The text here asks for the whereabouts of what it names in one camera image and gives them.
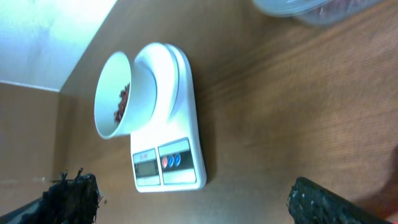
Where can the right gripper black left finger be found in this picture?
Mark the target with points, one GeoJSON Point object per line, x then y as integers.
{"type": "Point", "coordinates": [67, 201]}

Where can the clear plastic bean container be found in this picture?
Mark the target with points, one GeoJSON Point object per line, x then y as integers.
{"type": "Point", "coordinates": [314, 12]}

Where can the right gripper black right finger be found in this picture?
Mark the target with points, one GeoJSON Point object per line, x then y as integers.
{"type": "Point", "coordinates": [310, 203]}

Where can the white round bowl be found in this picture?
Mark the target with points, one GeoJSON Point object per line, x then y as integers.
{"type": "Point", "coordinates": [117, 72]}

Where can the red beans in bowl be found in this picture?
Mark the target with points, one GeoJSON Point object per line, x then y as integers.
{"type": "Point", "coordinates": [124, 94]}

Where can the white digital kitchen scale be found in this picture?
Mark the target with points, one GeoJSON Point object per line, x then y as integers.
{"type": "Point", "coordinates": [166, 153]}

